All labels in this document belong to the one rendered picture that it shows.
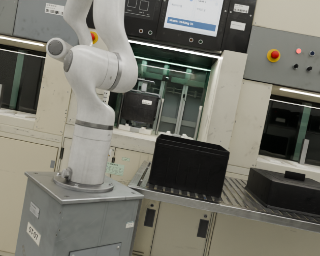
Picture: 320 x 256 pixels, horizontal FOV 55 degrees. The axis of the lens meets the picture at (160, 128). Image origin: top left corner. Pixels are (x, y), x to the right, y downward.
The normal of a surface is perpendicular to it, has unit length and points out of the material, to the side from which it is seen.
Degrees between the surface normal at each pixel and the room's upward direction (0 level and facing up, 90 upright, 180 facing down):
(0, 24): 90
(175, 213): 90
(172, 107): 90
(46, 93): 90
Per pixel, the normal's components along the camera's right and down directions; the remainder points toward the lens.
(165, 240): -0.04, 0.04
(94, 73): 0.65, 0.26
